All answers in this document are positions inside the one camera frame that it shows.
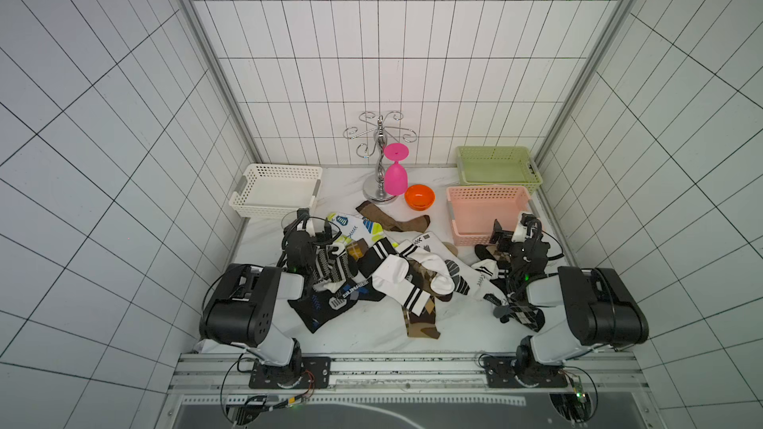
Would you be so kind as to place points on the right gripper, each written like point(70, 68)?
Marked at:
point(505, 239)

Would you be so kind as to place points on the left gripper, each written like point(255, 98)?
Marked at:
point(322, 235)

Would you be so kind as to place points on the black striped sock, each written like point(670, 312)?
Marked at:
point(332, 268)

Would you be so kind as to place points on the black sock white logo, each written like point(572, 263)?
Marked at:
point(331, 304)

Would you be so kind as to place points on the white sock grey pattern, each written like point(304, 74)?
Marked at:
point(467, 280)

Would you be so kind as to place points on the white sock black stripes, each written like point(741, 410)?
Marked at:
point(388, 269)

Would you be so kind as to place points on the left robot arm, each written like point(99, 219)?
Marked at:
point(238, 314)

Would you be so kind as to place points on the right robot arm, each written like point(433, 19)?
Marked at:
point(572, 311)

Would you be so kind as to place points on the white plastic basket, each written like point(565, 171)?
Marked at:
point(275, 190)

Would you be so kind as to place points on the pink plastic basket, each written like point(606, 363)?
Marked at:
point(473, 210)

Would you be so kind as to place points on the green plastic basket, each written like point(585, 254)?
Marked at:
point(498, 165)

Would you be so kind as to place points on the clear drinking glass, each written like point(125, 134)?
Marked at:
point(320, 231)

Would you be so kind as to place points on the black white sock pile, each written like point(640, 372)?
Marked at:
point(494, 263)

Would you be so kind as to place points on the white sock yellow blue patches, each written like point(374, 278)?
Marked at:
point(355, 228)

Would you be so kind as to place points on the black grey argyle sock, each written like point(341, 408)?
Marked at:
point(526, 314)

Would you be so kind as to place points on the chrome cup holder stand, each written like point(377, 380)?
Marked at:
point(383, 130)

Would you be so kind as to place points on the brown long sock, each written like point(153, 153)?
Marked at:
point(373, 213)

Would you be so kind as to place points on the pink plastic goblet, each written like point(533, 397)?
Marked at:
point(396, 181)

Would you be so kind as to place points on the orange plastic bowl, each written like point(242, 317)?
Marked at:
point(419, 197)

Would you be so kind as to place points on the brown argyle sock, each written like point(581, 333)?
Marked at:
point(423, 325)

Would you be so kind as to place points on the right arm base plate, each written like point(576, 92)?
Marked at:
point(506, 372)

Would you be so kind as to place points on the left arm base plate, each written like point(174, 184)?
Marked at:
point(301, 373)

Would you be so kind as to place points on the aluminium rail frame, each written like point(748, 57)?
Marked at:
point(225, 382)

